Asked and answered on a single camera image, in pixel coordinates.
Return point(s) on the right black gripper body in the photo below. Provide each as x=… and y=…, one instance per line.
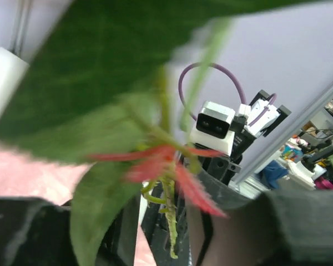
x=170, y=245

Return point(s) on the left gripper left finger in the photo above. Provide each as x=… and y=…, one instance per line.
x=34, y=231

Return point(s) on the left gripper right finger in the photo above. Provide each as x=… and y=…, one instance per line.
x=275, y=228

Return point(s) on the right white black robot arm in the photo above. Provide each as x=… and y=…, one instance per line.
x=251, y=121

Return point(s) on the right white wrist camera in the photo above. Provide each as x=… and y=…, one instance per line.
x=213, y=128

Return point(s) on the right aluminium frame post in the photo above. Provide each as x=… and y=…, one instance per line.
x=262, y=149

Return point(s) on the aluminium frame post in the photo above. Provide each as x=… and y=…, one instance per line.
x=262, y=149
x=20, y=29

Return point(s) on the left aluminium frame post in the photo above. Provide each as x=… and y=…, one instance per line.
x=20, y=29

